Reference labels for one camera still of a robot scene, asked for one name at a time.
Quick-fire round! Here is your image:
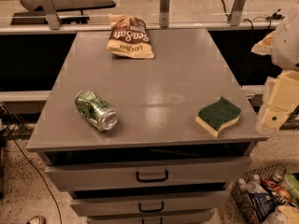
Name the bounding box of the shoe tip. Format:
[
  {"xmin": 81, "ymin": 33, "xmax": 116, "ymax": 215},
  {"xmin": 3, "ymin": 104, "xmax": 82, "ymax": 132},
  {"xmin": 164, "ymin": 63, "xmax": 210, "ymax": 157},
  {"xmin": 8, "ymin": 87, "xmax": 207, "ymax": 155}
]
[{"xmin": 26, "ymin": 216, "xmax": 46, "ymax": 224}]

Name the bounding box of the green soda can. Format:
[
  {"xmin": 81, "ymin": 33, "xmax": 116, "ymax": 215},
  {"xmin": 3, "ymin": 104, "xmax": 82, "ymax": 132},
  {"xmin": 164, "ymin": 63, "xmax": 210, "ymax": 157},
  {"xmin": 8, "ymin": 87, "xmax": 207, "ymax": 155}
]
[{"xmin": 75, "ymin": 91, "xmax": 118, "ymax": 132}]

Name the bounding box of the red snack package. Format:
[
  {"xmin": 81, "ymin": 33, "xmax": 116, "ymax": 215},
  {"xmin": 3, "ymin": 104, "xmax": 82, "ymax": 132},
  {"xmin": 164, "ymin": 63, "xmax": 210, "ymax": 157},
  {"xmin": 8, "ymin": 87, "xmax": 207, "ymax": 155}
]
[{"xmin": 261, "ymin": 177, "xmax": 292, "ymax": 202}]

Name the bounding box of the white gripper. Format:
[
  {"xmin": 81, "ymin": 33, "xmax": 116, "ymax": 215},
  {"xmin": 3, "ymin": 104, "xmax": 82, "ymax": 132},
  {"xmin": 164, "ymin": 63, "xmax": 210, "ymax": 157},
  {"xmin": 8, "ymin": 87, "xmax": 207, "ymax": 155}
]
[{"xmin": 255, "ymin": 70, "xmax": 299, "ymax": 136}]

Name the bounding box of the sea salt chips bag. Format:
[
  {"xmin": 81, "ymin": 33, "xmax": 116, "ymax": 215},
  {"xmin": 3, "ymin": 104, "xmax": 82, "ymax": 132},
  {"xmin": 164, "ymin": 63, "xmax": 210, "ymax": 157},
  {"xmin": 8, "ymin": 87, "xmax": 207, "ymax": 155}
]
[{"xmin": 107, "ymin": 14, "xmax": 154, "ymax": 59}]

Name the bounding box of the drawer black handle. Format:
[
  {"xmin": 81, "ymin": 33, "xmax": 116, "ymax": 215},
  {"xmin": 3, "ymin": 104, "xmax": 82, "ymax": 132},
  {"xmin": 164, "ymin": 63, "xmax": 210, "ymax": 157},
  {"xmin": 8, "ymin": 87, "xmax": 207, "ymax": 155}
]
[
  {"xmin": 135, "ymin": 170, "xmax": 169, "ymax": 183},
  {"xmin": 141, "ymin": 217, "xmax": 164, "ymax": 224},
  {"xmin": 138, "ymin": 202, "xmax": 164, "ymax": 213}
]

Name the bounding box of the right metal bracket post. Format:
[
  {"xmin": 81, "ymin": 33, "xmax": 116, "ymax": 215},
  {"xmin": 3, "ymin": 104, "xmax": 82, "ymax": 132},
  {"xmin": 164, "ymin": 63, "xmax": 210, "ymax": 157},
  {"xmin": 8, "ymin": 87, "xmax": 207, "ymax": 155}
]
[{"xmin": 228, "ymin": 0, "xmax": 246, "ymax": 26}]

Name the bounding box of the metal bracket post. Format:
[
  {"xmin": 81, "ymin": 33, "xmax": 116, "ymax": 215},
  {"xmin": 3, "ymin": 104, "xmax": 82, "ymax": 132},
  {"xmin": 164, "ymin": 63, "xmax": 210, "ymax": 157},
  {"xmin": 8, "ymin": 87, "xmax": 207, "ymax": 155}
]
[
  {"xmin": 159, "ymin": 0, "xmax": 170, "ymax": 28},
  {"xmin": 40, "ymin": 0, "xmax": 61, "ymax": 30},
  {"xmin": 228, "ymin": 0, "xmax": 246, "ymax": 26}
]

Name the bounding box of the black cable on rail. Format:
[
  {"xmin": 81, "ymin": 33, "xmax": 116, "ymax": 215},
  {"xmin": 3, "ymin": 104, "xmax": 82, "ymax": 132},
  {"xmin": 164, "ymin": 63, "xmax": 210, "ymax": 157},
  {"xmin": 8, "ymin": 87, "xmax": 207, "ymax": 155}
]
[{"xmin": 218, "ymin": 0, "xmax": 286, "ymax": 86}]

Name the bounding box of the grey drawer cabinet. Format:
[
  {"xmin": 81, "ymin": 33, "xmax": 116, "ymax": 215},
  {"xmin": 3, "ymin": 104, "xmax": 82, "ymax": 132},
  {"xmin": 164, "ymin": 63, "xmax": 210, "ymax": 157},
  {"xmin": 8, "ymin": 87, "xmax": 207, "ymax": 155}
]
[{"xmin": 27, "ymin": 29, "xmax": 263, "ymax": 224}]

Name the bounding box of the middle metal bracket post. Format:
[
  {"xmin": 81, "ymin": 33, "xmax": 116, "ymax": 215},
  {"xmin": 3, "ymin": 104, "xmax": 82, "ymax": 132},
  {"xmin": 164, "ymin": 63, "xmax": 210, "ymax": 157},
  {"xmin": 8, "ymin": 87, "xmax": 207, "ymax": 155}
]
[{"xmin": 159, "ymin": 0, "xmax": 170, "ymax": 28}]

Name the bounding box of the green and yellow sponge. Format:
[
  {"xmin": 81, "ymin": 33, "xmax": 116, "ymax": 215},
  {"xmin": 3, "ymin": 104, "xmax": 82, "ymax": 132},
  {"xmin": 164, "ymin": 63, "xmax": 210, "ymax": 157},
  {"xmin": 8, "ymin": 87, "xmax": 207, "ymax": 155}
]
[{"xmin": 195, "ymin": 97, "xmax": 241, "ymax": 138}]

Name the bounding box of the clear plastic water bottle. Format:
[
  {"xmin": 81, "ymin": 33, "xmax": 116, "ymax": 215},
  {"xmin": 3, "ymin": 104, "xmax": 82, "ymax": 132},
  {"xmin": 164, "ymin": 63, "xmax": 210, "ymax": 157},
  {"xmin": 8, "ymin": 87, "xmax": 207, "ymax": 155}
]
[{"xmin": 247, "ymin": 175, "xmax": 266, "ymax": 193}]

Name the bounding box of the bottom drawer black handle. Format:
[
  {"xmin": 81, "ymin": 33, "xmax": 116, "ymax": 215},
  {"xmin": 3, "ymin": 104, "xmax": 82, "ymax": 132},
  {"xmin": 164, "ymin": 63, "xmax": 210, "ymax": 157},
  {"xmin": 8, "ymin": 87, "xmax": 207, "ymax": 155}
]
[{"xmin": 141, "ymin": 217, "xmax": 164, "ymax": 224}]

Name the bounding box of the green snack package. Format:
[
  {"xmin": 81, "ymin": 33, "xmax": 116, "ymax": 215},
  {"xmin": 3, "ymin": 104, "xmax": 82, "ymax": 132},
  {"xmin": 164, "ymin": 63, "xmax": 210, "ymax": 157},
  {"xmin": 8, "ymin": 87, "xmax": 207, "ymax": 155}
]
[{"xmin": 281, "ymin": 173, "xmax": 299, "ymax": 200}]

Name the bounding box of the black floor cable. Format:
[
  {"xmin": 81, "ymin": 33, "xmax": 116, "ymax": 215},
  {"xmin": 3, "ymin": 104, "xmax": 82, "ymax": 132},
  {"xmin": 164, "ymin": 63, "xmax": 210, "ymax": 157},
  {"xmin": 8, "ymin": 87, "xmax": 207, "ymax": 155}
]
[{"xmin": 3, "ymin": 124, "xmax": 64, "ymax": 224}]

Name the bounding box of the top drawer black handle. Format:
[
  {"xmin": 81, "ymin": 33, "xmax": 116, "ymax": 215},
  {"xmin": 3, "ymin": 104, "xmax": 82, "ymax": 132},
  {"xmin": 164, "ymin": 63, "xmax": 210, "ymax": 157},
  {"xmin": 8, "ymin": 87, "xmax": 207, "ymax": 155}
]
[{"xmin": 135, "ymin": 170, "xmax": 169, "ymax": 183}]

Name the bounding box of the wire basket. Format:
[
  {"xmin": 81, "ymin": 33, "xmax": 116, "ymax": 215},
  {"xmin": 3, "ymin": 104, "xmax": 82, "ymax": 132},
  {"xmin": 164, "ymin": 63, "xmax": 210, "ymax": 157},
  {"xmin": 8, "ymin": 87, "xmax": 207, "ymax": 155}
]
[{"xmin": 231, "ymin": 164, "xmax": 286, "ymax": 224}]

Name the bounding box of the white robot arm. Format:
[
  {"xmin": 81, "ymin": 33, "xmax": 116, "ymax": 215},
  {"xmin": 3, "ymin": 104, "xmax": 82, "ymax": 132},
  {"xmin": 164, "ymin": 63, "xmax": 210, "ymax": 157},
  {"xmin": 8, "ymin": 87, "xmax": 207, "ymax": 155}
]
[{"xmin": 251, "ymin": 5, "xmax": 299, "ymax": 135}]

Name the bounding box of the left metal bracket post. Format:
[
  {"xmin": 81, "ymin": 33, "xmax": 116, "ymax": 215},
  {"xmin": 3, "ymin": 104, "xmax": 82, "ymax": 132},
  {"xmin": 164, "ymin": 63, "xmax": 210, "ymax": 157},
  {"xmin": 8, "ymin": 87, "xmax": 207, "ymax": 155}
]
[{"xmin": 40, "ymin": 0, "xmax": 61, "ymax": 30}]

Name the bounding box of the middle drawer black handle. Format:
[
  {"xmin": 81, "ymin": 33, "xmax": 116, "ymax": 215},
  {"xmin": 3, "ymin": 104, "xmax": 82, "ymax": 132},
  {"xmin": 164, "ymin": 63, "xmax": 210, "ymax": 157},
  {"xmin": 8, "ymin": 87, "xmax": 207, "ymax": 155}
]
[{"xmin": 138, "ymin": 202, "xmax": 164, "ymax": 213}]

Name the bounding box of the yellow snack bag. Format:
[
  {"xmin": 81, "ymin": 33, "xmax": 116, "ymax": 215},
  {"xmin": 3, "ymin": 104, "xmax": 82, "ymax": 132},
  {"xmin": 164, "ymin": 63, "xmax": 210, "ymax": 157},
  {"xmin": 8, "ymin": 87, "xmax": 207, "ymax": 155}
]
[{"xmin": 276, "ymin": 205, "xmax": 299, "ymax": 224}]

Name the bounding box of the blue snack bag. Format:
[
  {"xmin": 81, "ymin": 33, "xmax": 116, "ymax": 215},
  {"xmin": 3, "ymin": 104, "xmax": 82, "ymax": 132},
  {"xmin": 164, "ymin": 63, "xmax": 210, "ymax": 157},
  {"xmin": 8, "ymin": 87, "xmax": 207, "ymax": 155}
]
[{"xmin": 249, "ymin": 193, "xmax": 276, "ymax": 221}]

